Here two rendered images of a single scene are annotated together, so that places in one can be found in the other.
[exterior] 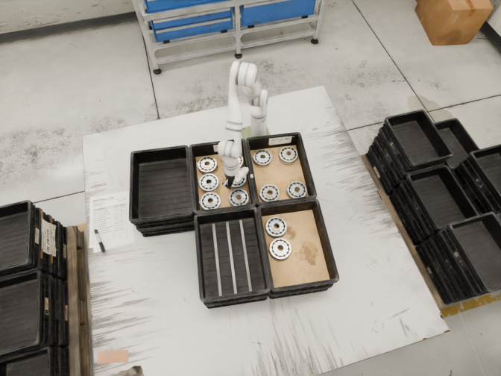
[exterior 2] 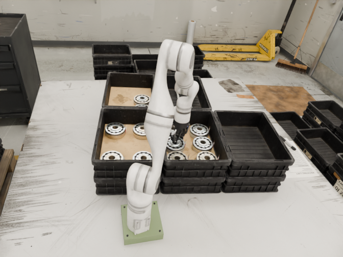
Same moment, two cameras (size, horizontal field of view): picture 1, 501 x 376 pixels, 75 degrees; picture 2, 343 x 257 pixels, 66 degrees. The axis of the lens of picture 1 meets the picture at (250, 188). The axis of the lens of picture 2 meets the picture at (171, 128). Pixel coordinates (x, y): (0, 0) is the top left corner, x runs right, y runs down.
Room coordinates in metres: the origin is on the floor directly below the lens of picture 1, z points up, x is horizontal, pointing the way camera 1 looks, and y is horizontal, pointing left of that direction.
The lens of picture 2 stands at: (1.84, 0.03, 1.73)
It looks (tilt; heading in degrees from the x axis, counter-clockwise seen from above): 38 degrees down; 179
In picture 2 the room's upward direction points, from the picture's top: 7 degrees clockwise
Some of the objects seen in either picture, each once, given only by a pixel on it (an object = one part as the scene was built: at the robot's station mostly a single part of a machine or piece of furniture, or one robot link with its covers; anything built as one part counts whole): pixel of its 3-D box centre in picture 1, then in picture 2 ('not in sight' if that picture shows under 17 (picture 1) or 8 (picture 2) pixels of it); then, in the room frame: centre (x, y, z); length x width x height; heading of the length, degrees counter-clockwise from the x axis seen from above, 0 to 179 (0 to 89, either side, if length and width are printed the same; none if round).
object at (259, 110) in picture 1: (259, 103); (141, 185); (1.23, -0.04, 0.99); 0.09 x 0.09 x 0.17; 79
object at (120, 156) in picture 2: (288, 154); (112, 158); (0.99, -0.20, 0.86); 0.10 x 0.10 x 0.01
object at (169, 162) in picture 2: (221, 174); (191, 134); (0.82, 0.15, 0.92); 0.40 x 0.30 x 0.02; 9
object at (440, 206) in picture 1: (429, 206); not in sight; (0.94, -1.22, 0.31); 0.40 x 0.30 x 0.34; 16
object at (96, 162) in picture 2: (279, 167); (129, 133); (0.87, -0.15, 0.92); 0.40 x 0.30 x 0.02; 9
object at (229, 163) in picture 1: (228, 154); (187, 96); (0.81, 0.10, 1.12); 0.09 x 0.07 x 0.15; 76
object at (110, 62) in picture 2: not in sight; (112, 69); (-0.85, -0.65, 0.37); 0.40 x 0.30 x 0.45; 106
